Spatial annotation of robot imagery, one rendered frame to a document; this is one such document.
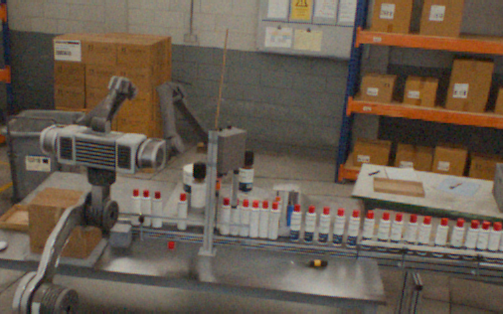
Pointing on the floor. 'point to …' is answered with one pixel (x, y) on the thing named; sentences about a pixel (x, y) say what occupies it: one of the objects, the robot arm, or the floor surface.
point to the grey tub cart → (26, 174)
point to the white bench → (438, 205)
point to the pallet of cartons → (136, 120)
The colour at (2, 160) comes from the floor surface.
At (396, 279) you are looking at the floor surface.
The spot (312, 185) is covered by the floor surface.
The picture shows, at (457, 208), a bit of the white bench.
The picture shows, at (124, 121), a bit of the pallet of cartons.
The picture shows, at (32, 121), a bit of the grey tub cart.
